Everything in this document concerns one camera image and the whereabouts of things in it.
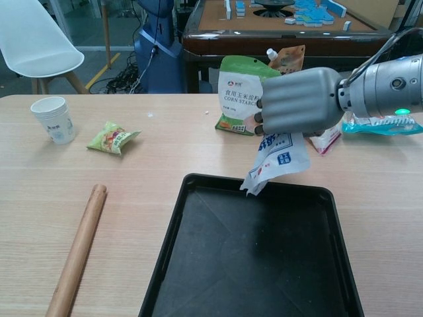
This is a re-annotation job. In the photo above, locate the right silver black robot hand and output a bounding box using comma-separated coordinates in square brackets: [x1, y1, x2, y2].
[253, 67, 344, 138]

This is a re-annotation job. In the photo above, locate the white blue powder bag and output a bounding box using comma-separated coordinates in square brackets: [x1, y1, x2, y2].
[239, 130, 311, 199]

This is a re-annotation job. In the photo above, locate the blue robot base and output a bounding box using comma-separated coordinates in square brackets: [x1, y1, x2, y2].
[134, 0, 212, 95]

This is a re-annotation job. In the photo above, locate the teal instant noodle packet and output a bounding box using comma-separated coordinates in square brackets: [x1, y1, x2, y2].
[340, 112, 423, 137]

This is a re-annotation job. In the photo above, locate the black square plastic tray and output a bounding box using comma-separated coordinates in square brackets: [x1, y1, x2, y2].
[137, 172, 365, 317]

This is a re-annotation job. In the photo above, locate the green snack packet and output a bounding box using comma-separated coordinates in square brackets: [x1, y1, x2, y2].
[86, 120, 142, 156]

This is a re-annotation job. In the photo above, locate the orange spout pouch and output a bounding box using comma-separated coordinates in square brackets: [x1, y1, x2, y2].
[266, 44, 306, 72]

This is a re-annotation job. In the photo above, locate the red white sugar bag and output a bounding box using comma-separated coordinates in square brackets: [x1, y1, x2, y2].
[305, 127, 343, 156]

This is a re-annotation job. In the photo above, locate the green white corn starch bag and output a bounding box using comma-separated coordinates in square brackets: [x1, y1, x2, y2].
[214, 55, 282, 136]

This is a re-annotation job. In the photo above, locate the dark brown mahjong table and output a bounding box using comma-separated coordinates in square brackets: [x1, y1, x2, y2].
[180, 0, 397, 95]

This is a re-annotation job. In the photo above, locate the blue mahjong tile pile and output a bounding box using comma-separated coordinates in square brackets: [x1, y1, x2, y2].
[293, 0, 346, 27]

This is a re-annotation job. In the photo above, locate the white paper cup stack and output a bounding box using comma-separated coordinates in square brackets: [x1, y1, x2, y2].
[30, 96, 77, 145]

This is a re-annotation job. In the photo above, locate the wooden rolling pin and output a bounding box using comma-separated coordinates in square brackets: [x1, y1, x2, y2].
[45, 184, 107, 317]

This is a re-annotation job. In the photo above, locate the white chair with wooden legs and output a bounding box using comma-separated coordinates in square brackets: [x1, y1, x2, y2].
[0, 0, 90, 96]

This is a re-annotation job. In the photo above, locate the black cable bundle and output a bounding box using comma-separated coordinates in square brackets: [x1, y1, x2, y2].
[104, 52, 148, 95]

